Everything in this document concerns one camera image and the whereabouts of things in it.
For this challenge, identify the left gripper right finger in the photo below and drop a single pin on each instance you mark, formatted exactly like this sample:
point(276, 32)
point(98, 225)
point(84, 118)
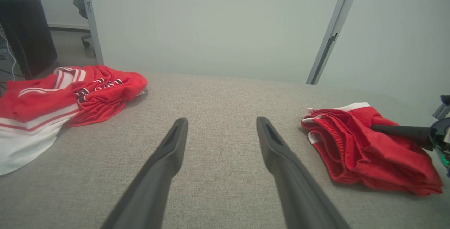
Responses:
point(299, 193)

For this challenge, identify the black computer tower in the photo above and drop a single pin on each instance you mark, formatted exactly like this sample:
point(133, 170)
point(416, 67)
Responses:
point(28, 35)

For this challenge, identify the red shorts white stripe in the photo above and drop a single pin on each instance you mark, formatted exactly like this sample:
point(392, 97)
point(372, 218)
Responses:
point(369, 158)

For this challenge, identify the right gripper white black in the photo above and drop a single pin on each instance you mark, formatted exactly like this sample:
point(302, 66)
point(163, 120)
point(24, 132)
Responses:
point(443, 137)

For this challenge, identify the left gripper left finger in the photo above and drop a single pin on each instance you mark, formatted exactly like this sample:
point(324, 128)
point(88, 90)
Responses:
point(151, 193)

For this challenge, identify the red Bulls 23 jersey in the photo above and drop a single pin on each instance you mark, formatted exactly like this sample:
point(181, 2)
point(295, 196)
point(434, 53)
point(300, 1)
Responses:
point(42, 102)

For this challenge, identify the grey partition post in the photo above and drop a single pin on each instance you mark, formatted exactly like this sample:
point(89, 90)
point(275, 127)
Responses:
point(337, 18)
point(92, 18)

